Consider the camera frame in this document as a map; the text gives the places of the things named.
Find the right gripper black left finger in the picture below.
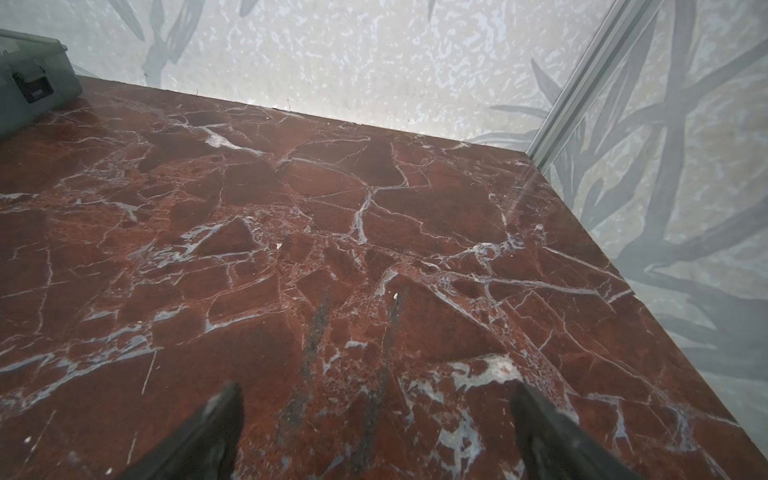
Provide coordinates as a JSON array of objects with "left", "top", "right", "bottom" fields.
[{"left": 118, "top": 382, "right": 244, "bottom": 479}]

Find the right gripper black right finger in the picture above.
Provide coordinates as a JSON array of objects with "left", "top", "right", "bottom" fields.
[{"left": 510, "top": 382, "right": 640, "bottom": 480}]

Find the grey plastic organizer box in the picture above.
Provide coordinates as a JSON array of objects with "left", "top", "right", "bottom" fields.
[{"left": 1, "top": 29, "right": 83, "bottom": 138}]

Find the aluminium frame post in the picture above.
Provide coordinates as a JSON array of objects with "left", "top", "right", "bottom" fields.
[{"left": 526, "top": 0, "right": 662, "bottom": 172}]

